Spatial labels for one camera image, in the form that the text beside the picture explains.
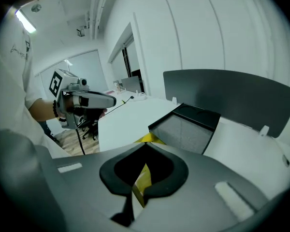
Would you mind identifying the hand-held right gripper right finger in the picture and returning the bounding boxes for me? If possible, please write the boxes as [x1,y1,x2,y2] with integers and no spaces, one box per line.
[130,141,276,228]

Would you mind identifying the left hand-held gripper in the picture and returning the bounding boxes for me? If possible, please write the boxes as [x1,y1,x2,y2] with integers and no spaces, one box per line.
[48,68,117,131]

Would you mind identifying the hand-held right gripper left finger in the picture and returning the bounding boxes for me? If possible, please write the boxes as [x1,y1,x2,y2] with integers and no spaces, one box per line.
[52,141,148,221]

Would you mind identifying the person's left forearm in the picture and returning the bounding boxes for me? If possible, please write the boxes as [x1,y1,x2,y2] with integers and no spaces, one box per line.
[29,98,58,123]

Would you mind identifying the person's left hand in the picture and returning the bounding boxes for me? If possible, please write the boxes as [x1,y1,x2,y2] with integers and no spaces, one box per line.
[63,96,108,120]

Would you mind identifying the black office chair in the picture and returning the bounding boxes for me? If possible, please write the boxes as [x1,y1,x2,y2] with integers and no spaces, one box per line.
[82,118,100,141]

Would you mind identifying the large window with blinds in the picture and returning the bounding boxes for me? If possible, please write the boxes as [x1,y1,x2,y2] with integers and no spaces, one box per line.
[34,49,109,99]

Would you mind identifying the dark grey desk partition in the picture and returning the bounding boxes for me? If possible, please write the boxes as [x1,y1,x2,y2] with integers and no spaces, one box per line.
[120,75,144,93]
[162,69,290,138]

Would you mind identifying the white power strip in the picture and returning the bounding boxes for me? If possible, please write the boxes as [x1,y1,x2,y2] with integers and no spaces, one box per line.
[132,92,147,102]

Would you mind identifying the white-framed window with blind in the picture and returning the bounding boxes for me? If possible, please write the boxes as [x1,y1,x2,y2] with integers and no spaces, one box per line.
[108,22,143,87]

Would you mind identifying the black desktop storage case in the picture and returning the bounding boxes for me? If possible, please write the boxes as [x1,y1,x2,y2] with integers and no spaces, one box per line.
[147,102,221,156]

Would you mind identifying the ceiling-mounted grey device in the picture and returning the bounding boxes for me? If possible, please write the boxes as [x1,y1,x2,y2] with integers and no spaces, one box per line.
[76,25,88,37]

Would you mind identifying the white ceiling pipes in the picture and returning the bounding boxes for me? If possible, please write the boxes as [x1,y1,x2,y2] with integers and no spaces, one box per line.
[87,0,115,41]

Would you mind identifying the white t-shirt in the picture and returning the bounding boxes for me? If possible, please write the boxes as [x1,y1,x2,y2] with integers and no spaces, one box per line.
[0,20,72,160]

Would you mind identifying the ceiling tube light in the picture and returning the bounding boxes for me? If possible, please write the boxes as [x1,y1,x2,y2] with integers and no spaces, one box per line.
[14,8,37,34]

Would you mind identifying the black power cable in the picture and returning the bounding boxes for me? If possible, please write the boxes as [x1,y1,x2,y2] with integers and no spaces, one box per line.
[103,95,135,117]

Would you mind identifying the thick black hanging cable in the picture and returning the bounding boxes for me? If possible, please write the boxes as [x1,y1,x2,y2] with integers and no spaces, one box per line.
[75,126,86,156]

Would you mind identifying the black beaded bracelet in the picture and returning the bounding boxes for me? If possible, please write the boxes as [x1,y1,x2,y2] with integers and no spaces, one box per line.
[52,100,67,123]

